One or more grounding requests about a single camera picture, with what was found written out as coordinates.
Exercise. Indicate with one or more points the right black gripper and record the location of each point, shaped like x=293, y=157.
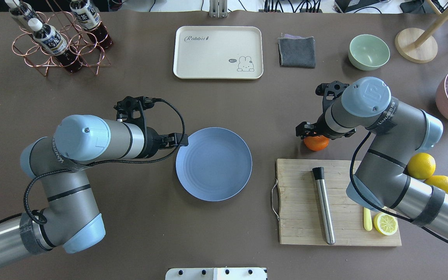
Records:
x=322, y=129

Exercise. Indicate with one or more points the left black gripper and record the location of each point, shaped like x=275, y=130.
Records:
x=153, y=142

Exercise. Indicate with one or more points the orange tangerine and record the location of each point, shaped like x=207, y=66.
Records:
x=316, y=143

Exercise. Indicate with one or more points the blue round plate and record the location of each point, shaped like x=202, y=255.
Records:
x=216, y=164

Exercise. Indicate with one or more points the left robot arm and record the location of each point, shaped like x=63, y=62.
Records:
x=60, y=208

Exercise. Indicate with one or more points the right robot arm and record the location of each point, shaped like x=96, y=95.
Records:
x=400, y=132

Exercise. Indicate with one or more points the wooden cutting board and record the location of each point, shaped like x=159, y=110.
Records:
x=300, y=218

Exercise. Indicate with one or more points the grey folded cloth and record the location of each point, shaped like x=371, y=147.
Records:
x=295, y=51

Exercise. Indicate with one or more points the cream rabbit tray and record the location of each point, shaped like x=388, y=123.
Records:
x=218, y=52

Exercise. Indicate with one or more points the mint green bowl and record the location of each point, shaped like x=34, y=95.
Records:
x=368, y=52

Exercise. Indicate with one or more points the yellow plastic knife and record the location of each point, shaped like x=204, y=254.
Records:
x=367, y=219

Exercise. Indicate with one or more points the lower lemon half slice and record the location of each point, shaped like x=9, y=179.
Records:
x=385, y=224

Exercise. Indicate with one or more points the right rear tea bottle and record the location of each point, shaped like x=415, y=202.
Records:
x=90, y=21

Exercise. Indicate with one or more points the tea bottle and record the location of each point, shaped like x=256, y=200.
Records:
x=21, y=13
x=53, y=43
x=90, y=21

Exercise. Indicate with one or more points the wooden cup tree stand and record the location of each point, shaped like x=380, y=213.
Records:
x=417, y=45

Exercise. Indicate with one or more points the lower whole lemon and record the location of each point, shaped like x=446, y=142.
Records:
x=440, y=181

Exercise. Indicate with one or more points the front tea bottle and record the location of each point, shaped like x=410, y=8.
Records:
x=53, y=43

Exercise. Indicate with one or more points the left rear tea bottle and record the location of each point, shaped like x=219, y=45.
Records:
x=21, y=13

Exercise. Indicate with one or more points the white camera mast base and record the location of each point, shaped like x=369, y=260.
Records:
x=223, y=273

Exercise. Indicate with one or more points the copper wire bottle rack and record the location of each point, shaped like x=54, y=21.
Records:
x=69, y=40

